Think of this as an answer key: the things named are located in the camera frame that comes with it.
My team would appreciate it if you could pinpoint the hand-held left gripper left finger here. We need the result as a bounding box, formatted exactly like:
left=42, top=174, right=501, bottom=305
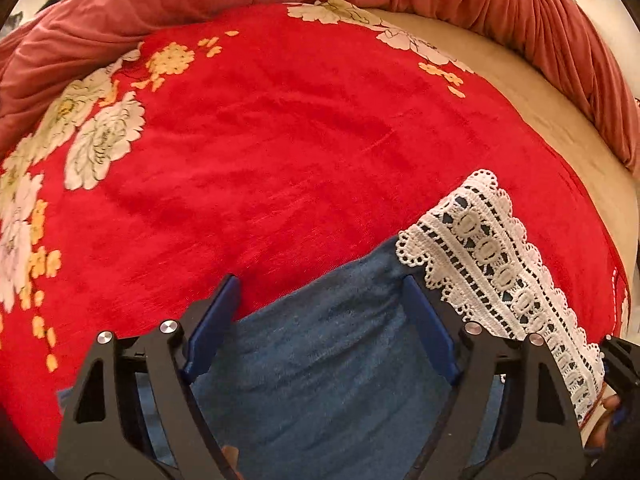
left=54, top=274, right=243, bottom=480

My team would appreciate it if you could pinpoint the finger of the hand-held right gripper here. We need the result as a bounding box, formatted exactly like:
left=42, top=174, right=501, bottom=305
left=599, top=334, right=640, bottom=402

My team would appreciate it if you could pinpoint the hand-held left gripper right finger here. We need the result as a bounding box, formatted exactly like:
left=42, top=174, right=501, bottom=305
left=402, top=275, right=587, bottom=480

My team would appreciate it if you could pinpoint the blue denim pants lace trim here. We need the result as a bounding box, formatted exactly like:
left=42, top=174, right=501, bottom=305
left=57, top=169, right=608, bottom=480

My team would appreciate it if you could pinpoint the person's right hand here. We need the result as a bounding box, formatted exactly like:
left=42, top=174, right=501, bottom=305
left=582, top=394, right=626, bottom=453

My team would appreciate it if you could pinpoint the person's left hand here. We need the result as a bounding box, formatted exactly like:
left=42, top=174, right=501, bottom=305
left=220, top=444, right=242, bottom=472

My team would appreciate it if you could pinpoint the red floral blanket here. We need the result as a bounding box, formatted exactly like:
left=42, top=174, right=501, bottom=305
left=0, top=0, right=632, bottom=467

